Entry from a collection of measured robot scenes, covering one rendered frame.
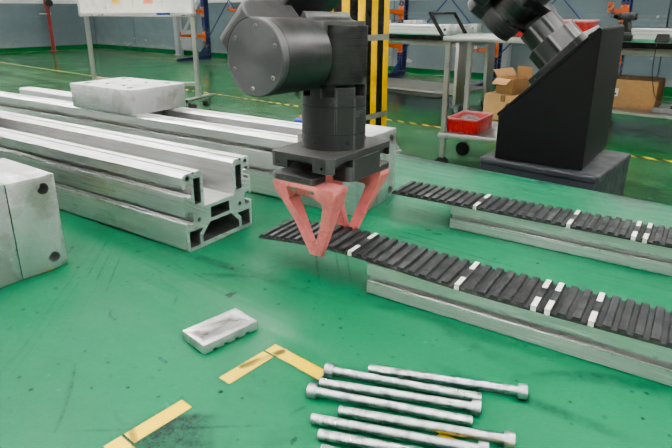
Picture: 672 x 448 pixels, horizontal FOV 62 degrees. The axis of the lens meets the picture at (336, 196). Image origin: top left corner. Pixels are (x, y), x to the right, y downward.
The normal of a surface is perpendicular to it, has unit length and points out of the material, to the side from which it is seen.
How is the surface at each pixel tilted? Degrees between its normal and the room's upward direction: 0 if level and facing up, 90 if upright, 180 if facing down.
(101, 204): 90
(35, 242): 90
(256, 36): 89
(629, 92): 90
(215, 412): 0
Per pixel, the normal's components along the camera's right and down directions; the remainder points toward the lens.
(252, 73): -0.60, 0.23
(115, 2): -0.33, 0.25
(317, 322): 0.00, -0.95
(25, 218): 0.81, 0.18
